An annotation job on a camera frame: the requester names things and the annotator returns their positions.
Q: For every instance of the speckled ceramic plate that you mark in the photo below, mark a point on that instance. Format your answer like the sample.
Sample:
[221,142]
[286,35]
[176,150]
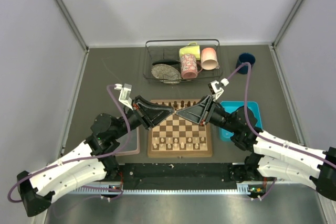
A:
[166,74]

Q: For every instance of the dark blue mug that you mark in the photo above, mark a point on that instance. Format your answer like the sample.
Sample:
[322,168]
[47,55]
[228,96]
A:
[243,58]

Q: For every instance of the wooden chess board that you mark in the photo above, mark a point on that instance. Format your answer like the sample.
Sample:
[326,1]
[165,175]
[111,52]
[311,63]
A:
[176,127]

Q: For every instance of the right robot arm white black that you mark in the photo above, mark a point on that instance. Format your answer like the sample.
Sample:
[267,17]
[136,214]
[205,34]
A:
[270,156]

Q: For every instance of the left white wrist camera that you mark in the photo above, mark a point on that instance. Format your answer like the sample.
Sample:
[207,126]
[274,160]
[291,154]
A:
[124,95]

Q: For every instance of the black wire dish rack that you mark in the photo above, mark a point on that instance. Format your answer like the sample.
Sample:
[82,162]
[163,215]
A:
[174,61]

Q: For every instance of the blue plastic tray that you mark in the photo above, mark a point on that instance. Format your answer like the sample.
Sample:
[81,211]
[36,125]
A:
[236,111]

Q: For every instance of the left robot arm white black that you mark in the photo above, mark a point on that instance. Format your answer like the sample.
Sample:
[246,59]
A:
[92,160]

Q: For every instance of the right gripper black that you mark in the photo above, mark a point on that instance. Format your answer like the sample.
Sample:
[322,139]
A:
[200,113]

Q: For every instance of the metal tray pink rim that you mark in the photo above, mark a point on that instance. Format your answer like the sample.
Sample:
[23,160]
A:
[128,145]

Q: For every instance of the pink white mug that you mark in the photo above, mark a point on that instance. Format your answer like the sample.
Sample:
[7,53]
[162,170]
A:
[209,59]

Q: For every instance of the yellow mug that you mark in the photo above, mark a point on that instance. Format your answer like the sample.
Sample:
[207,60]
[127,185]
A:
[192,48]

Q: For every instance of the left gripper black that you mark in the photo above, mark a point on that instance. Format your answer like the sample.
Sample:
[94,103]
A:
[150,114]

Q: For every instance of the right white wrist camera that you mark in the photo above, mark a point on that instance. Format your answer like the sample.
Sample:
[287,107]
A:
[217,87]

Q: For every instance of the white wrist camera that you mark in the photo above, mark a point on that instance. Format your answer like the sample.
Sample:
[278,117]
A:
[217,87]
[124,95]

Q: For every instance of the pink patterned mug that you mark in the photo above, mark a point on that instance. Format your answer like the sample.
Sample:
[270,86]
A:
[190,67]

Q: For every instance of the aluminium front rail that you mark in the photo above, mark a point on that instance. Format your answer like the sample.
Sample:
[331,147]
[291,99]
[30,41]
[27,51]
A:
[110,187]

